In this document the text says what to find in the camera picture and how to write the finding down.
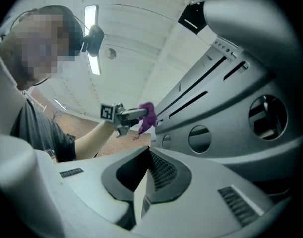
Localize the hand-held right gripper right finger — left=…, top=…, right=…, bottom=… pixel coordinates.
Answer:
left=130, top=146, right=292, bottom=238

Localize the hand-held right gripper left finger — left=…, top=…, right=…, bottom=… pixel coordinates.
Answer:
left=33, top=146, right=151, bottom=238

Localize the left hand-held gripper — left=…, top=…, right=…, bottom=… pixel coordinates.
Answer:
left=100, top=102, right=149, bottom=139

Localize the purple cleaning cloth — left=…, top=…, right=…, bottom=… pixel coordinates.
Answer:
left=137, top=102, right=157, bottom=135

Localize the person's left forearm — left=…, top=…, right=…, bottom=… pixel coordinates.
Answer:
left=73, top=119, right=117, bottom=161

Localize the round ceiling smoke detector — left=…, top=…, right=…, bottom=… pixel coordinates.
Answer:
left=105, top=47, right=117, bottom=60

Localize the rectangular ceiling panel light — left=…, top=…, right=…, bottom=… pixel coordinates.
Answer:
left=54, top=97, right=67, bottom=111
left=84, top=5, right=102, bottom=76

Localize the person's black t-shirt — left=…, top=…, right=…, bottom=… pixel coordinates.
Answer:
left=9, top=98, right=76, bottom=163

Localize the person's head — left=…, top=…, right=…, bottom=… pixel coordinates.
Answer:
left=0, top=5, right=84, bottom=90

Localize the thin black cable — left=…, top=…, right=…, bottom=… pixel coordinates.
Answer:
left=92, top=142, right=105, bottom=159

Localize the black head-worn camera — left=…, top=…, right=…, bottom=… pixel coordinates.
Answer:
left=39, top=5, right=105, bottom=58

